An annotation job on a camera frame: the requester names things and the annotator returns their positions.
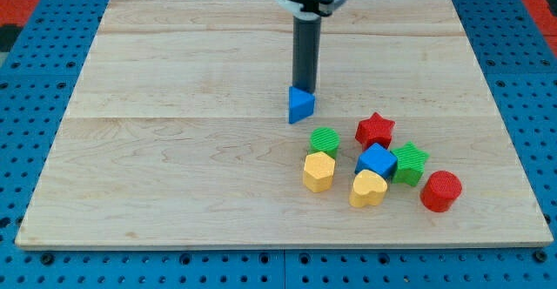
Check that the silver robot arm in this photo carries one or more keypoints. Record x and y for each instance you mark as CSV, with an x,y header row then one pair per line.
x,y
307,16

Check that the blue triangle block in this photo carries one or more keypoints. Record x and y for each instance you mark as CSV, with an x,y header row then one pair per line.
x,y
300,106

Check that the light wooden board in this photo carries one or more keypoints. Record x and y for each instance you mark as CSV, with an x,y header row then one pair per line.
x,y
176,135

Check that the yellow heart block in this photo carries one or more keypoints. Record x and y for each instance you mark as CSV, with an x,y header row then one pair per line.
x,y
368,188

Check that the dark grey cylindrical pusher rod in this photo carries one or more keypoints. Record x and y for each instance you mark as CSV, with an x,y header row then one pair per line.
x,y
305,53

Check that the green star block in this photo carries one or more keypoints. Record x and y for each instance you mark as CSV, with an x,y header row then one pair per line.
x,y
410,167

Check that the green cylinder block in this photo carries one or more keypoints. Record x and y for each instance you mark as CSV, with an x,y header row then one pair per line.
x,y
324,139

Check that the red star block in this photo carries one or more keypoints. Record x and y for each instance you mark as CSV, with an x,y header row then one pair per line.
x,y
375,130

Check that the yellow hexagon block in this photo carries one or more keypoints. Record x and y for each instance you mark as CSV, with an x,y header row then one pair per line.
x,y
318,172

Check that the blue cube block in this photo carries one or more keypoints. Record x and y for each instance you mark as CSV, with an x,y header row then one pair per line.
x,y
377,159

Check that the red cylinder block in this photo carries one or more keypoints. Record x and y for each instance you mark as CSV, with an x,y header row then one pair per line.
x,y
441,190

